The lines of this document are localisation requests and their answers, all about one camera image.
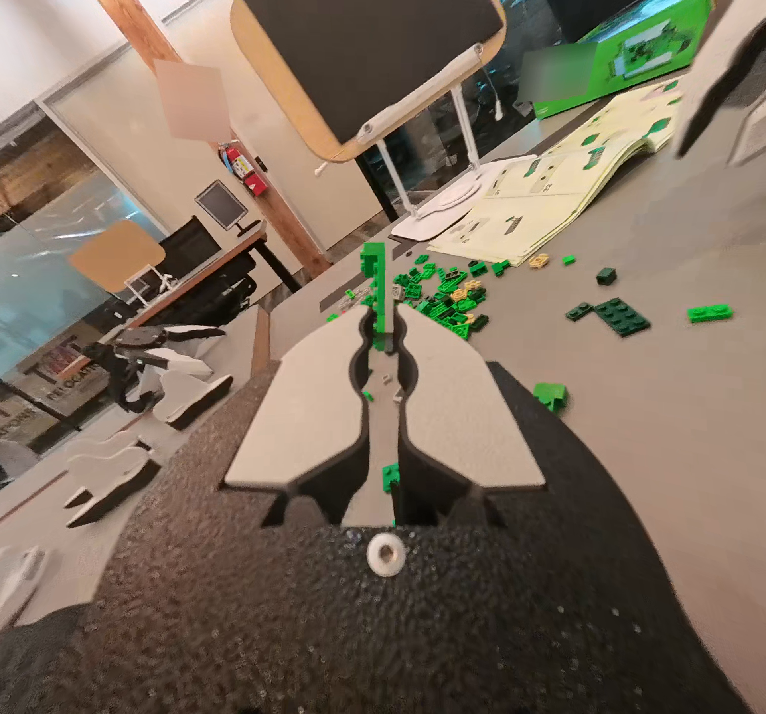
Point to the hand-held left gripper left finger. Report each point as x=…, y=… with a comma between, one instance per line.
x=299, y=420

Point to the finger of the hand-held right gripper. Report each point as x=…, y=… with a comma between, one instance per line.
x=733, y=19
x=751, y=130

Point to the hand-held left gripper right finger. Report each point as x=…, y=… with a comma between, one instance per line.
x=473, y=426

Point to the pile of green bricks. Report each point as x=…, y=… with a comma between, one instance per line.
x=443, y=307

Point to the green and grey brick assembly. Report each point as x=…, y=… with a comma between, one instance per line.
x=377, y=283

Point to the wooden-top office desk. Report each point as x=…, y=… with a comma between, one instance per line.
x=239, y=245

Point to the grey desk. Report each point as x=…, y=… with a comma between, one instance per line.
x=658, y=426

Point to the green printed box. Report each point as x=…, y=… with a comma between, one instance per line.
x=658, y=25

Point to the green two-stud brick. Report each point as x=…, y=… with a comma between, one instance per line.
x=549, y=394

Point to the large green brick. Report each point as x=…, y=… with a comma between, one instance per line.
x=391, y=477

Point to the white wavy plate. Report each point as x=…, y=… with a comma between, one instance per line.
x=21, y=582
x=107, y=474
x=191, y=396

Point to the dark green narrow plate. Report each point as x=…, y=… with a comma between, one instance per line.
x=579, y=311

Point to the tan round plate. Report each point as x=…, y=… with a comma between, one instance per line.
x=539, y=259

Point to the dark green wide plate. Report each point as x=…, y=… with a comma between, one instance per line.
x=622, y=316

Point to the bright green narrow plate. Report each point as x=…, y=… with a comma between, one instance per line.
x=710, y=313

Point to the black and white gripper mechanism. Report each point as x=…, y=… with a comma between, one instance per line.
x=128, y=340

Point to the dark green small brick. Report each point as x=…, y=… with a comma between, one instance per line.
x=606, y=276

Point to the pale instruction booklet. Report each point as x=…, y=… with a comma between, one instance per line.
x=556, y=187

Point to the black office chair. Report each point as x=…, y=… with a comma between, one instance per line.
x=191, y=247

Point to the small grey monitor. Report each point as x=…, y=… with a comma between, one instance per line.
x=221, y=205

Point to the small wooden board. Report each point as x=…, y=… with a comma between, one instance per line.
x=117, y=253

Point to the red fire extinguisher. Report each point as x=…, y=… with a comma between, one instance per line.
x=234, y=162

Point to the black board with wooden rim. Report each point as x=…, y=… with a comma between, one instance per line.
x=359, y=19

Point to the wooden pillar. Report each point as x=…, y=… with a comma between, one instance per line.
x=119, y=1

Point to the red wall sign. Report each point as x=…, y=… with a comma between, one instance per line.
x=256, y=184

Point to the printed wall sign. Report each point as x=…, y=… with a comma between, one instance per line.
x=60, y=370

